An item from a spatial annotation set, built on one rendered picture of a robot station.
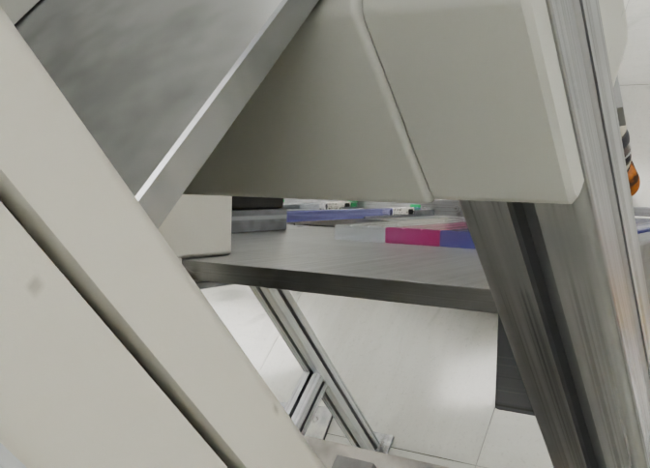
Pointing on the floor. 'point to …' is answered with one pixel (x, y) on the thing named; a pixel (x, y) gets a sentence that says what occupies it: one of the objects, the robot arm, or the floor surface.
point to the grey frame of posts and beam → (471, 177)
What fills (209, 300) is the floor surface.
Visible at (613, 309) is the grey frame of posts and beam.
